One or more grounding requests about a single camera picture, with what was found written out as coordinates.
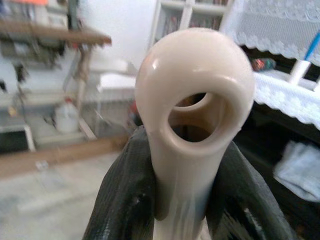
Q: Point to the brown wooden beam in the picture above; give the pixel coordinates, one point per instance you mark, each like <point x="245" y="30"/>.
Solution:
<point x="62" y="155"/>

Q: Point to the brown wooden table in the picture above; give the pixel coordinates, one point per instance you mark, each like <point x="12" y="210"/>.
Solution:
<point x="62" y="35"/>

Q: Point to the blue stick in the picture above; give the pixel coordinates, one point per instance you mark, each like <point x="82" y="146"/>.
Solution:
<point x="312" y="46"/>

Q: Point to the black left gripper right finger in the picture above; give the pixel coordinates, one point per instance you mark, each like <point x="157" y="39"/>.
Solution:
<point x="240" y="200"/>

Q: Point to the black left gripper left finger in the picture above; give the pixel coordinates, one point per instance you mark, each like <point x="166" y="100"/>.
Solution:
<point x="125" y="187"/>

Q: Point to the white bookshelf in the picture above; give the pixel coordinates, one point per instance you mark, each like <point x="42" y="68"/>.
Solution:
<point x="187" y="15"/>

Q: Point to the white tube stand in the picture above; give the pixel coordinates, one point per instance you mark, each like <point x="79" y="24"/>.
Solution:
<point x="298" y="71"/>

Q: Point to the white lace cloth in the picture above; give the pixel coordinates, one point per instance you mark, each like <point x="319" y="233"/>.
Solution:
<point x="275" y="25"/>
<point x="282" y="97"/>

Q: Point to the white chair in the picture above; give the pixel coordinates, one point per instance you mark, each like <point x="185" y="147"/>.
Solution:
<point x="115" y="80"/>

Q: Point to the light blue towel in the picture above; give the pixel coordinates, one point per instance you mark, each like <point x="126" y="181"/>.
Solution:
<point x="300" y="172"/>

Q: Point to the multicoloured bundle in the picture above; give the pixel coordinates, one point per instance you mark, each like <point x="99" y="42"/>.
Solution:
<point x="262" y="64"/>

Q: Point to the white jug with red cap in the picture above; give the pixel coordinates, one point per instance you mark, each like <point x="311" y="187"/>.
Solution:
<point x="66" y="117"/>

